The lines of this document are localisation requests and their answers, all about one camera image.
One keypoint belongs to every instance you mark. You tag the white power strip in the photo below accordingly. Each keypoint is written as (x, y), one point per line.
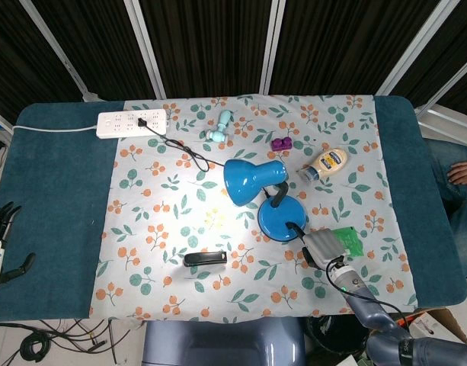
(132, 123)

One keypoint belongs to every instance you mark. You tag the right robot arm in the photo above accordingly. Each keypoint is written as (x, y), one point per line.
(374, 316)

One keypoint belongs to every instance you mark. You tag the teal table mat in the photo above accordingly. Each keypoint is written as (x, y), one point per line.
(54, 213)

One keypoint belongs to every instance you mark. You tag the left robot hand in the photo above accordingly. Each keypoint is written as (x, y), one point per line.
(0, 232)

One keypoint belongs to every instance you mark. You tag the person's hand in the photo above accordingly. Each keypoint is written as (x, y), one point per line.
(462, 172)

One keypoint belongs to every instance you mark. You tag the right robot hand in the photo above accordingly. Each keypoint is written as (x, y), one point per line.
(321, 248)

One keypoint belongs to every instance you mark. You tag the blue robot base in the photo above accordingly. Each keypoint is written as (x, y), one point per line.
(221, 343)

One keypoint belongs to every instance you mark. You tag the cardboard box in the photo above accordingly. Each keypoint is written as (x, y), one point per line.
(439, 324)

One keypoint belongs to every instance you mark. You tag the floral tablecloth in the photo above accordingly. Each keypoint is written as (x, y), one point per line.
(233, 213)

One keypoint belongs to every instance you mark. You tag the mayonnaise squeeze bottle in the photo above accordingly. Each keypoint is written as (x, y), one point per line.
(326, 162)

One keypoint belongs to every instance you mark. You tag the person's jeans leg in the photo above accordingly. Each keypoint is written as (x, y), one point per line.
(459, 213)

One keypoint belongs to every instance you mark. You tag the purple toy block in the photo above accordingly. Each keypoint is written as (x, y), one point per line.
(281, 143)

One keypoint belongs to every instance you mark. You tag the black stapler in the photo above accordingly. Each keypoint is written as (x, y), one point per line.
(205, 258)

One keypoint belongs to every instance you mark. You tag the blue desk lamp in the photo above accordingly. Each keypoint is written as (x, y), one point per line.
(267, 194)

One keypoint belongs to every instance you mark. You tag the green snack packet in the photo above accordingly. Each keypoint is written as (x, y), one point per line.
(349, 242)

